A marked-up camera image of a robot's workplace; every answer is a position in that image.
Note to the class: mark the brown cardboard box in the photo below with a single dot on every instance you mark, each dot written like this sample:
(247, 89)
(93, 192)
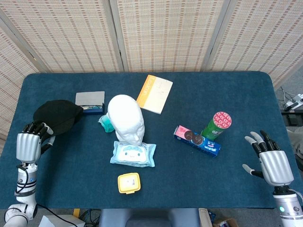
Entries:
(225, 222)

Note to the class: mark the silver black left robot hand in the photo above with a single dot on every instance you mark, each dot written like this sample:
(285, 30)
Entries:
(27, 146)

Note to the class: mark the woven bamboo folding screen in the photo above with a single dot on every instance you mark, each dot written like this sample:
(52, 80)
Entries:
(165, 35)

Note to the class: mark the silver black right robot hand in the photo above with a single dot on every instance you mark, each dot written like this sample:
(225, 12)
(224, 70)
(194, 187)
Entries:
(275, 166)

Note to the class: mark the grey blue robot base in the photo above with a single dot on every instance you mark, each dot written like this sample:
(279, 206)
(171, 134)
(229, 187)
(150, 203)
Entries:
(149, 218)

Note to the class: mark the white power strip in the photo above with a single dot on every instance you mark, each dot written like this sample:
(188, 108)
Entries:
(294, 101)

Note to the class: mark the white foam mannequin head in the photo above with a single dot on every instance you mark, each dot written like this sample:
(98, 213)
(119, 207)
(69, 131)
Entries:
(125, 118)

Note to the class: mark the blue cookie box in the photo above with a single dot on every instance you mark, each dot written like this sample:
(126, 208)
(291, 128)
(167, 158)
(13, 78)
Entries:
(203, 144)

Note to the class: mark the black baseball cap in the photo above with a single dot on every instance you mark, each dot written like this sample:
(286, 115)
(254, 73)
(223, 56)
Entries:
(59, 113)

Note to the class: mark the light blue wet wipes pack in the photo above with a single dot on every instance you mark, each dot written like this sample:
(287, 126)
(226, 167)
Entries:
(132, 154)

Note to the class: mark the black flat box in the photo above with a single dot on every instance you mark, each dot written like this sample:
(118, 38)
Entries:
(293, 119)

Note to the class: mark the blue carpet table cover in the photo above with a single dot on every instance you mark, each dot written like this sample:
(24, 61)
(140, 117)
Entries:
(189, 184)

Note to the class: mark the teal tissue pack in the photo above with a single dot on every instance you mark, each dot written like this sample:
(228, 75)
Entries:
(106, 123)

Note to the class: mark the green chips can pink lid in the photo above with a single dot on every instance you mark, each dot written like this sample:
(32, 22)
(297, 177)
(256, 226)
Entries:
(216, 128)

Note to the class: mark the yellow and cream notebook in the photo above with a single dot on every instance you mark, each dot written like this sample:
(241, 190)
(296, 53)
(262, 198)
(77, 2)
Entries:
(156, 94)

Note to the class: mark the white box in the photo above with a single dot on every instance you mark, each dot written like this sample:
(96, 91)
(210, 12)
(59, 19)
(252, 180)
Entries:
(71, 221)

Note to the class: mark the yellow lidded green container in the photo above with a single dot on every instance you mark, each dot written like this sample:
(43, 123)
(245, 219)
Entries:
(129, 182)

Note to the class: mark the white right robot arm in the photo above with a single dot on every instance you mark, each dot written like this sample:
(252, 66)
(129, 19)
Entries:
(287, 206)

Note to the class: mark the blue glasses case grey lid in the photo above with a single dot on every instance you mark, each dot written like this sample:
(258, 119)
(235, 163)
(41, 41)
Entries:
(90, 98)

